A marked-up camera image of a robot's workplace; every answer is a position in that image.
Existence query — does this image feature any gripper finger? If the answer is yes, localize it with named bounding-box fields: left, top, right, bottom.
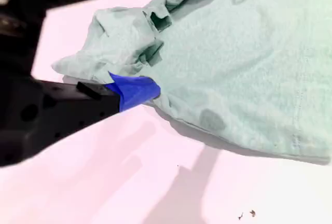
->
left=0, top=71, right=162, bottom=168

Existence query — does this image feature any pale green T-shirt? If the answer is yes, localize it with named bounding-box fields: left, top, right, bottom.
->
left=51, top=0, right=332, bottom=166

